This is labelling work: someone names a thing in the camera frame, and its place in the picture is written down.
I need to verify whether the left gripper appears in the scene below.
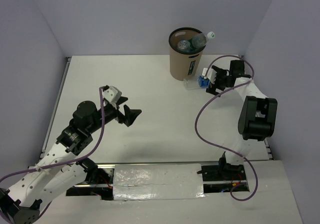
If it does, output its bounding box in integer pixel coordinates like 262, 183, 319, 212
87, 96, 142, 134

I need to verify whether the blue label bottle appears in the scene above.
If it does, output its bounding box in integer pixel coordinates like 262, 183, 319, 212
183, 75, 210, 91
177, 39, 191, 53

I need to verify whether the green label clear bottle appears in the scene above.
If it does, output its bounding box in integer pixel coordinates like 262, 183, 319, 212
190, 31, 216, 49

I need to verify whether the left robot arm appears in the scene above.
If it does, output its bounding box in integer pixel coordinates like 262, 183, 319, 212
0, 97, 142, 224

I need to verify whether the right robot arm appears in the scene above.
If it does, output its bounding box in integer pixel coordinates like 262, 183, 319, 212
200, 60, 278, 181

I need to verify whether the brown cylindrical paper bin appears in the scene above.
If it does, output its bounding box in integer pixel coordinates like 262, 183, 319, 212
168, 27, 205, 81

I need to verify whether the shiny silver foil sheet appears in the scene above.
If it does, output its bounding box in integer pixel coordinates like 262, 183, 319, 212
112, 163, 205, 201

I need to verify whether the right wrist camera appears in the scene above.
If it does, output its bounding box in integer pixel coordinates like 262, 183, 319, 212
201, 68, 217, 84

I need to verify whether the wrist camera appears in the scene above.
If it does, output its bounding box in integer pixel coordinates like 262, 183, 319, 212
201, 68, 217, 84
102, 85, 122, 108

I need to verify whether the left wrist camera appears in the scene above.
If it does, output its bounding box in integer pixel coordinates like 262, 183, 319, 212
102, 85, 122, 108

